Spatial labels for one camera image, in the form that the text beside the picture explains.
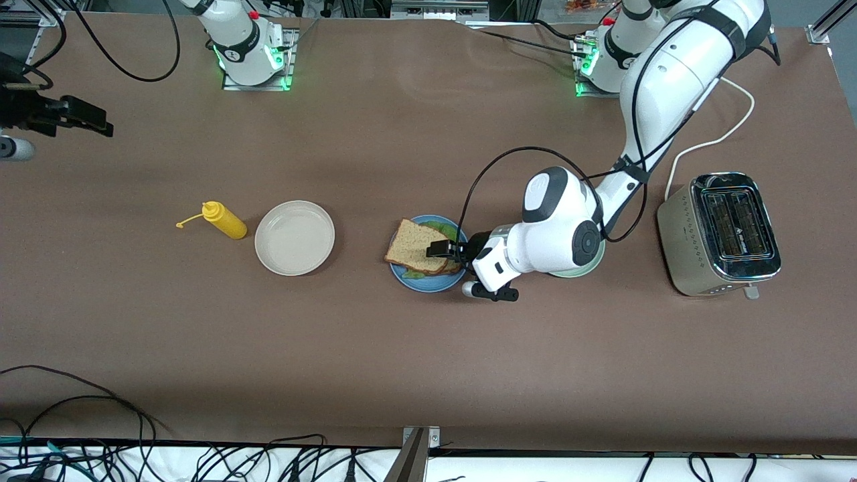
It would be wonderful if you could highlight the green lettuce leaf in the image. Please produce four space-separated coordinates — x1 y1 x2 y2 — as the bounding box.
400 221 463 280

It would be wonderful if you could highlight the yellow squeeze sauce bottle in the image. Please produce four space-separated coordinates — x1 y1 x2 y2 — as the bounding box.
176 202 248 240

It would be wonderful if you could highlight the blue round plate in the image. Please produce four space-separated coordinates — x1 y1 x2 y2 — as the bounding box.
389 214 471 293

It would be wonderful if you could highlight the pale green round plate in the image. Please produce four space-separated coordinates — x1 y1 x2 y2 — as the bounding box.
546 234 606 279

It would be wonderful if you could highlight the beige round plate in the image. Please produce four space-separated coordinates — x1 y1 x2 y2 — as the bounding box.
254 200 335 276

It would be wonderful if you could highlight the beige chrome two-slot toaster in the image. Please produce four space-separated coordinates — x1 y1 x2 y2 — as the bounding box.
657 172 782 300

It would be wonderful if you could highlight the grey power strip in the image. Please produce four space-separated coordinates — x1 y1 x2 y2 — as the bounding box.
390 0 491 21

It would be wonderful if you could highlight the orange snack bag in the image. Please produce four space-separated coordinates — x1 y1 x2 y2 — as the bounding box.
564 0 620 15

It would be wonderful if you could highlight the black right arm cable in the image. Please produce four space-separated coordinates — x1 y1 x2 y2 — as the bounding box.
67 0 181 84

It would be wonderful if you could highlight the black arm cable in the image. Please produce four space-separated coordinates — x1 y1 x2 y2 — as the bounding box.
457 146 647 245
67 0 181 84

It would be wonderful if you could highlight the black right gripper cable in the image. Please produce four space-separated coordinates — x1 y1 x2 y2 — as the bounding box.
0 0 68 91

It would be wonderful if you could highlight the aluminium frame profile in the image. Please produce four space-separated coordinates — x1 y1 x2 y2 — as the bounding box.
805 0 857 46
0 0 68 84

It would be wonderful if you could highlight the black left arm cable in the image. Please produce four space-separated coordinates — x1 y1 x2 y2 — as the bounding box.
457 146 647 245

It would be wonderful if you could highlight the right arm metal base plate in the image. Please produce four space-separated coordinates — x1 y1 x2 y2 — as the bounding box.
222 27 295 91

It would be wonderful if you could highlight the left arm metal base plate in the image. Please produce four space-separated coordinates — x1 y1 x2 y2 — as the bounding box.
574 37 627 99

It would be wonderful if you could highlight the white toaster power cable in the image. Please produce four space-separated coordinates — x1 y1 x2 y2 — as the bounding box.
664 77 756 202

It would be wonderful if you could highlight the black base power cable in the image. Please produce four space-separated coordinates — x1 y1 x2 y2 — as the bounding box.
469 19 590 58

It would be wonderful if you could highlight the aluminium profile bracket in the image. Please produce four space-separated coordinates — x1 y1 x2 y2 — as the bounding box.
385 426 441 482

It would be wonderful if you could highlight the thin black looped cable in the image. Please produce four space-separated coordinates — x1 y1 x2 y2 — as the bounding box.
0 365 176 443

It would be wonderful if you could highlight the tangled black cable bundle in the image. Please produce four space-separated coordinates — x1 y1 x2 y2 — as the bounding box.
0 395 376 482

